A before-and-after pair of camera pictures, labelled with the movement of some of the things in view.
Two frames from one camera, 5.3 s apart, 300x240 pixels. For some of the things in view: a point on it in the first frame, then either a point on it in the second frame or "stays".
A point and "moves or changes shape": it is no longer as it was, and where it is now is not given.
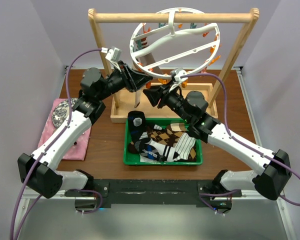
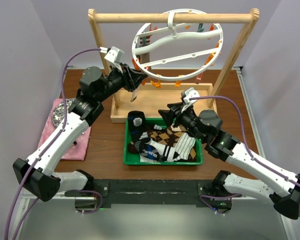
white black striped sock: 183,148 stays
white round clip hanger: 157,49 moves or changes shape
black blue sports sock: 137,121 stays
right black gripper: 155,94 -> 169,116
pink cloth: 78,150 stays
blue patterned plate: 60,113 stays
